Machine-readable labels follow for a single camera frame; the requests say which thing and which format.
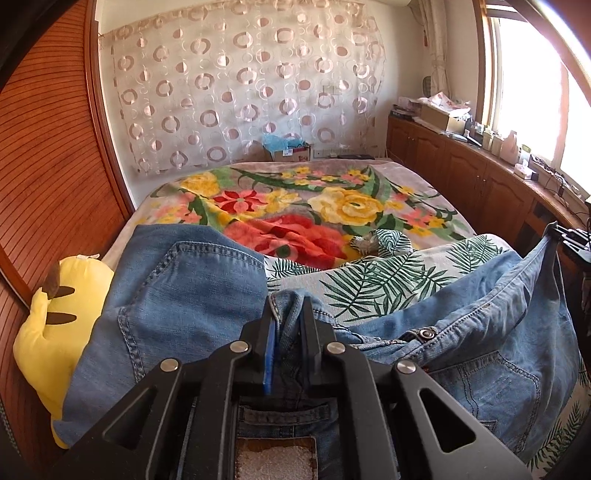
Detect wooden slatted wardrobe door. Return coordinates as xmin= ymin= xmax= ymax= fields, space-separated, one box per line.
xmin=0 ymin=0 xmax=136 ymax=480

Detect window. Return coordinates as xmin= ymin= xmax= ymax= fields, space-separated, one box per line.
xmin=475 ymin=0 xmax=591 ymax=185

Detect leaf print pillow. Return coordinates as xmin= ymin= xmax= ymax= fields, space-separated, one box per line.
xmin=372 ymin=228 xmax=413 ymax=256

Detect stack of books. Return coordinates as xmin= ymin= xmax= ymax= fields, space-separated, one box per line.
xmin=392 ymin=96 xmax=422 ymax=121

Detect white lace window curtain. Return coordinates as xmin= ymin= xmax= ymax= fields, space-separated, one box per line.
xmin=418 ymin=0 xmax=451 ymax=95

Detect circle pattern sheer curtain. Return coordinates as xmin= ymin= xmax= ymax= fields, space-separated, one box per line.
xmin=98 ymin=0 xmax=387 ymax=175

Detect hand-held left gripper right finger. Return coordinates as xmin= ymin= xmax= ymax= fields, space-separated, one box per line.
xmin=299 ymin=295 xmax=533 ymax=480

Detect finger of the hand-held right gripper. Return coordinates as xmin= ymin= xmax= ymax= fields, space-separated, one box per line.
xmin=546 ymin=222 xmax=578 ymax=250

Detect white plastic bottle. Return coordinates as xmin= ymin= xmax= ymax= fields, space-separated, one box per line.
xmin=501 ymin=130 xmax=520 ymax=163

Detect white power strip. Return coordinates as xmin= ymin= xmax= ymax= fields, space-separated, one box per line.
xmin=527 ymin=156 xmax=591 ymax=205

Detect small white jars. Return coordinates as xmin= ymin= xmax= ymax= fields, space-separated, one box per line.
xmin=479 ymin=128 xmax=504 ymax=156

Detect yellow plush toy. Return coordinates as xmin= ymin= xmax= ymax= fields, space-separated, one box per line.
xmin=12 ymin=253 xmax=115 ymax=449

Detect blue denim pants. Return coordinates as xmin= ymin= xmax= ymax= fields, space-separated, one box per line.
xmin=55 ymin=222 xmax=583 ymax=480

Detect wooden cabinet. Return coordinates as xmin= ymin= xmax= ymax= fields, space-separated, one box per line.
xmin=386 ymin=114 xmax=591 ymax=278

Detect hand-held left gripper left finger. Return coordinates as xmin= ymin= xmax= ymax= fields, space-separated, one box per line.
xmin=51 ymin=298 xmax=279 ymax=480

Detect grey striped furry object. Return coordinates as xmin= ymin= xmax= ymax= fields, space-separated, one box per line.
xmin=352 ymin=234 xmax=380 ymax=256

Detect floral blanket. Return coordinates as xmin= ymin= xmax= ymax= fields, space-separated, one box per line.
xmin=113 ymin=159 xmax=476 ymax=273

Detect palm leaf print sheet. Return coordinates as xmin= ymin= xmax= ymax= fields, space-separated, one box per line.
xmin=265 ymin=233 xmax=591 ymax=480

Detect cardboard box with blue cloth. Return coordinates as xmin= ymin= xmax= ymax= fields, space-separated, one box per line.
xmin=262 ymin=134 xmax=312 ymax=162

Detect brown cardboard box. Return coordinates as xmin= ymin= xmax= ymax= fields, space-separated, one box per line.
xmin=418 ymin=102 xmax=468 ymax=133

